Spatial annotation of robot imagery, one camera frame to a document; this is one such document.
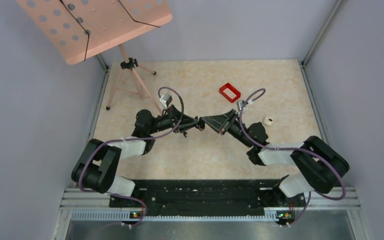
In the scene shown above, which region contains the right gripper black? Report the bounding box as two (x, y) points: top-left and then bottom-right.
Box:
(202, 109), (254, 148)

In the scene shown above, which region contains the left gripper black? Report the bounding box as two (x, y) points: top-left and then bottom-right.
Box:
(148, 104), (199, 135)

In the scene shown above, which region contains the black earbud charging case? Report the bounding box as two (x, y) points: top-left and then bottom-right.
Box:
(195, 117), (206, 131)

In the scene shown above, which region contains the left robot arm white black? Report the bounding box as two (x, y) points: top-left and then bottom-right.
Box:
(71, 105), (200, 207)

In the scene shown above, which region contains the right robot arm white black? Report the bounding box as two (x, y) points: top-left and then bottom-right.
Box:
(199, 109), (350, 206)

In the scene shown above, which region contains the cream earbud charging case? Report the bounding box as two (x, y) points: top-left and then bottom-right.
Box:
(262, 115), (274, 127)

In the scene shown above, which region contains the red plastic tray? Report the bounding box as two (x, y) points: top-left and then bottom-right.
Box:
(219, 82), (241, 103)

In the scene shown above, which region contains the pink music stand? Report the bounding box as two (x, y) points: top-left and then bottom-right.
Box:
(15, 0), (174, 111)

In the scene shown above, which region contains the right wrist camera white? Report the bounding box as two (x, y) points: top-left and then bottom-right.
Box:
(236, 99), (247, 113)

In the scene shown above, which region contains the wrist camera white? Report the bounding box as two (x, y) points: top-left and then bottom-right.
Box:
(236, 99), (247, 113)
(159, 93), (173, 109)

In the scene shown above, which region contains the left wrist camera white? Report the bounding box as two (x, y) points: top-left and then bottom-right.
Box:
(159, 93), (173, 109)

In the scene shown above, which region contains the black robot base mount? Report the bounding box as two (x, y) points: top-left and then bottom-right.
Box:
(109, 179), (306, 217)

